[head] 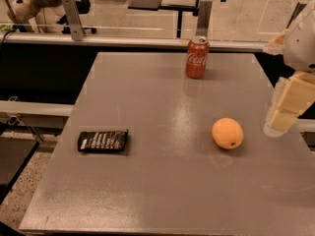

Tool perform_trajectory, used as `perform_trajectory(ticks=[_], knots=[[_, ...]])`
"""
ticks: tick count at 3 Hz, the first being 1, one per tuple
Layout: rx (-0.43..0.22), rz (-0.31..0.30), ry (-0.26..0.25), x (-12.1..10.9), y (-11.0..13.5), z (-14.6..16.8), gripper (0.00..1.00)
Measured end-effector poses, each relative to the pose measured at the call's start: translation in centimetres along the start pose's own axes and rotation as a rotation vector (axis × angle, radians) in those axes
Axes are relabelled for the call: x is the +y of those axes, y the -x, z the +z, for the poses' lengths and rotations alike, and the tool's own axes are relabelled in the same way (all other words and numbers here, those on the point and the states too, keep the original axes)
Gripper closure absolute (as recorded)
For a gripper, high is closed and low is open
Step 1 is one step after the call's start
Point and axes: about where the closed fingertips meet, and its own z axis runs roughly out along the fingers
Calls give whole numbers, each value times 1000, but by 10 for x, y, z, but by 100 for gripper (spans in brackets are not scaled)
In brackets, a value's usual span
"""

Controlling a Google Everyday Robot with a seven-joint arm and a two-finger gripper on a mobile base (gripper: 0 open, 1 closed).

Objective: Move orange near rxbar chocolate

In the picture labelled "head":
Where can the metal bracket post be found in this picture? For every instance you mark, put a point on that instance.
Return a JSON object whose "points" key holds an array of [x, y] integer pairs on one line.
{"points": [[204, 16], [72, 15], [297, 13]]}

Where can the metal rail behind table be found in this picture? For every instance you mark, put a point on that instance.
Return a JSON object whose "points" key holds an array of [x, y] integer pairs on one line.
{"points": [[107, 41]]}

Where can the black rxbar chocolate wrapper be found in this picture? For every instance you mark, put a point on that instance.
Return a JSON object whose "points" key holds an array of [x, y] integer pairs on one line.
{"points": [[103, 141]]}

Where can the metal bracket post middle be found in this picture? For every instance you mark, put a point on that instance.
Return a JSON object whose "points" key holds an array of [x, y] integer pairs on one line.
{"points": [[204, 16]]}

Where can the metal bracket post right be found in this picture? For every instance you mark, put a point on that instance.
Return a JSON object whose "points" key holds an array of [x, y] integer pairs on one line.
{"points": [[297, 13]]}

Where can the metal bracket post left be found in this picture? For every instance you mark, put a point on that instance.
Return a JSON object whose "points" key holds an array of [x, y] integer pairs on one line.
{"points": [[72, 15]]}

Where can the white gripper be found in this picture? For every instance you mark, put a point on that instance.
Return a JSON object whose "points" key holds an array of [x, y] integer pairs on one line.
{"points": [[302, 46]]}

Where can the black side table left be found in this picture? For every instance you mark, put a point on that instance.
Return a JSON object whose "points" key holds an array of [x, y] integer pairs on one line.
{"points": [[15, 154]]}

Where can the orange fruit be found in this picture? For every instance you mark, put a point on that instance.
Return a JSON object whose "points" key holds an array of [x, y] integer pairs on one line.
{"points": [[227, 133]]}

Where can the seated person in background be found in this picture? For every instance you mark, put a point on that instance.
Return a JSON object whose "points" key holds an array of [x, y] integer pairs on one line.
{"points": [[47, 13]]}

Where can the red coca-cola can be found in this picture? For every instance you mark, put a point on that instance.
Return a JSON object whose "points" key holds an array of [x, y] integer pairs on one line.
{"points": [[196, 59]]}

